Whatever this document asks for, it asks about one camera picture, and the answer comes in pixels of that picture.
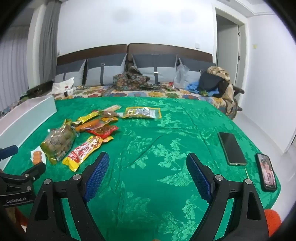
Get colourful floral bed sheet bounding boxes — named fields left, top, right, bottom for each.
left=0, top=85, right=235, bottom=117

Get white door frame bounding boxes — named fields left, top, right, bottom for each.
left=214, top=7, right=247, bottom=112

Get small orange balls packet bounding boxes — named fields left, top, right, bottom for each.
left=31, top=150, right=47, bottom=166

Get white sheer curtain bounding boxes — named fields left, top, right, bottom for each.
left=0, top=23, right=30, bottom=109

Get long yellow snack packet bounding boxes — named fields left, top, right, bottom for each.
left=71, top=110, right=102, bottom=127

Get white rectangular box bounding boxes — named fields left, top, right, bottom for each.
left=0, top=95, right=57, bottom=173

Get red dried tofu packet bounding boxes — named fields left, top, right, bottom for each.
left=88, top=125, right=119, bottom=139

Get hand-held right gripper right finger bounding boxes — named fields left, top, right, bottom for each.
left=186, top=152, right=270, bottom=241

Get orange knitted garment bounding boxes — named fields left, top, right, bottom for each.
left=264, top=209, right=281, bottom=232

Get black smartphone dark screen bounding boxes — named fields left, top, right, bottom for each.
left=218, top=132, right=247, bottom=166

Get orange sausage packet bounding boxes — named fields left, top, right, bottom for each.
left=74, top=116, right=119, bottom=133

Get dark chair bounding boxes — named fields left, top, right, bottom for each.
left=217, top=79, right=245, bottom=112

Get white plastic bag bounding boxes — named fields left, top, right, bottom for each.
left=51, top=77, right=75, bottom=95

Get clear bag of brown snacks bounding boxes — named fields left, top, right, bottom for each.
left=40, top=119, right=78, bottom=165

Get dark patterned cloth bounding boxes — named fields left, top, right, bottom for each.
left=112, top=66, right=162, bottom=91

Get small colourful wrappers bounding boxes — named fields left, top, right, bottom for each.
left=162, top=82, right=181, bottom=91

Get black smartphone lit screen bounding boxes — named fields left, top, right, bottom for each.
left=255, top=153, right=277, bottom=192

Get green floral blanket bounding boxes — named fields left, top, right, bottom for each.
left=3, top=96, right=281, bottom=241

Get flat yellow windowed packet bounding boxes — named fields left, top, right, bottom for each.
left=122, top=107, right=161, bottom=119

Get black bag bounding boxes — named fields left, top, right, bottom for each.
left=199, top=72, right=228, bottom=92

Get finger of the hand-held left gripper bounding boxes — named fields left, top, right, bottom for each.
left=0, top=145, right=18, bottom=161
left=0, top=161, right=47, bottom=193

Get clear brown meat packet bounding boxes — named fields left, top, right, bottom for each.
left=99, top=110, right=124, bottom=117

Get grey curtain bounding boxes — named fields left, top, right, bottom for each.
left=39, top=0, right=60, bottom=84

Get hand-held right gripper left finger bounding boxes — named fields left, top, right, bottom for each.
left=26, top=152, right=110, bottom=241

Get dark furniture piece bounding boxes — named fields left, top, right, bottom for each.
left=26, top=81, right=54, bottom=96

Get yellow and red snack packet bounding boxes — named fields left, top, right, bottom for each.
left=62, top=136, right=114, bottom=172

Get clear plastic bag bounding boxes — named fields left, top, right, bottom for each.
left=173, top=64, right=190, bottom=89

